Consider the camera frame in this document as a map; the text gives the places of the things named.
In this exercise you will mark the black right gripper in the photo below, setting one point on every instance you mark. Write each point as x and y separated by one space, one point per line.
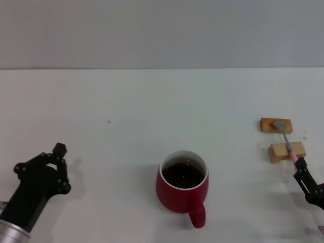
318 196

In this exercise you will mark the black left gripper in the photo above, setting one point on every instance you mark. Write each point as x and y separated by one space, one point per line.
33 195

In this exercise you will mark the dark coffee liquid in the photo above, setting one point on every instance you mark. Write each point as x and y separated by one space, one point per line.
182 174

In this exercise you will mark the red ceramic cup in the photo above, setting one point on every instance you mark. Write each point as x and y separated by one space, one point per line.
177 200

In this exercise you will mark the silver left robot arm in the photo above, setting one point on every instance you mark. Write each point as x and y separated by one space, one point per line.
12 233

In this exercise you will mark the light wooden block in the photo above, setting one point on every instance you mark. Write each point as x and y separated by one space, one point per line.
278 152

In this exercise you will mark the orange stained wooden block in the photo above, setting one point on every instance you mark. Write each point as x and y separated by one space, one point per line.
265 125

